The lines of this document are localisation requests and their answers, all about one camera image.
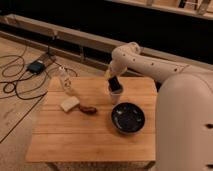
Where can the white sponge block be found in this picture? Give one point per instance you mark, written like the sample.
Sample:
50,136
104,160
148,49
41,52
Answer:
69,103

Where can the long wooden rail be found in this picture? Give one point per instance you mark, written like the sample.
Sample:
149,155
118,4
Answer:
73,38

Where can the wooden table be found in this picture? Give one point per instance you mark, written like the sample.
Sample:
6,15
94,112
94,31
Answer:
78,137

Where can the black eraser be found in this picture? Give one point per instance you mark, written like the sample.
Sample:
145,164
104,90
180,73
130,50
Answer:
114,84

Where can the black bowl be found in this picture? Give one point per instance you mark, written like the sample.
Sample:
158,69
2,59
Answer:
128,118

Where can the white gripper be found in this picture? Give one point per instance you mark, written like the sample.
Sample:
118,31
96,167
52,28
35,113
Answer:
113,70

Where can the white ceramic cup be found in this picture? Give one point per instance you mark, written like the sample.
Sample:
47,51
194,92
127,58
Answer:
115,94

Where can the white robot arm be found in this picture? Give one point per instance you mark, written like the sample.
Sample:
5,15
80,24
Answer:
184,108

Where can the blue power adapter box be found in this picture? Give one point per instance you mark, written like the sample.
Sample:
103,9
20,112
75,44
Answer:
36,67

